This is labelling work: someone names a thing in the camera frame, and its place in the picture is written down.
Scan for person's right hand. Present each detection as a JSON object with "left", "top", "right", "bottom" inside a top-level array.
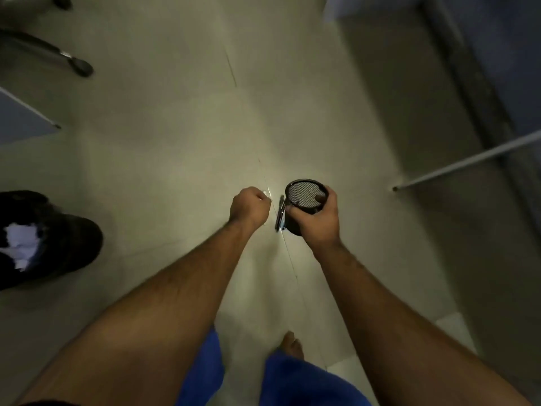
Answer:
[{"left": 286, "top": 186, "right": 341, "bottom": 255}]

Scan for person's left forearm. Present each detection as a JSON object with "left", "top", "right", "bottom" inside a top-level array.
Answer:
[{"left": 17, "top": 217, "right": 258, "bottom": 406}]

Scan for person's left hand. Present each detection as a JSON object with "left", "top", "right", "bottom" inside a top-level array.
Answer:
[{"left": 229, "top": 187, "right": 272, "bottom": 231}]

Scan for black office chair base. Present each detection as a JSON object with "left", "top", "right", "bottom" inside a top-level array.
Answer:
[{"left": 0, "top": 0, "right": 94, "bottom": 78}]

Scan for person's bare foot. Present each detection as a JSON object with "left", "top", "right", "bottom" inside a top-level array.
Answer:
[{"left": 279, "top": 331, "right": 305, "bottom": 361}]

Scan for black pen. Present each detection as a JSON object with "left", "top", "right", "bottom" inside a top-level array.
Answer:
[{"left": 275, "top": 195, "right": 287, "bottom": 233}]

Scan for black mesh pen holder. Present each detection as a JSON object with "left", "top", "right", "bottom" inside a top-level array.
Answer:
[{"left": 282, "top": 178, "right": 329, "bottom": 237}]

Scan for black waste bin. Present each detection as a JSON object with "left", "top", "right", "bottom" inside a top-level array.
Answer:
[{"left": 0, "top": 190, "right": 104, "bottom": 292}]

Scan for person's right forearm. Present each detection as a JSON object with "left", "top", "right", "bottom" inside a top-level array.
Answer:
[{"left": 311, "top": 243, "right": 534, "bottom": 406}]

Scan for blue shorts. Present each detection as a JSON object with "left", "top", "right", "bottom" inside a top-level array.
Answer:
[{"left": 175, "top": 327, "right": 373, "bottom": 406}]

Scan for grey desk panel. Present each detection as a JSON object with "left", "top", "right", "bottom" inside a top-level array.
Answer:
[{"left": 0, "top": 86, "right": 62, "bottom": 145}]

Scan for white crumpled paper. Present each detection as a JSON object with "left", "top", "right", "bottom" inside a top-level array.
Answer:
[{"left": 3, "top": 222, "right": 41, "bottom": 272}]

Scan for white metal desk leg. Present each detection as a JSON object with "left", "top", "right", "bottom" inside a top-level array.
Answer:
[{"left": 392, "top": 130, "right": 541, "bottom": 193}]

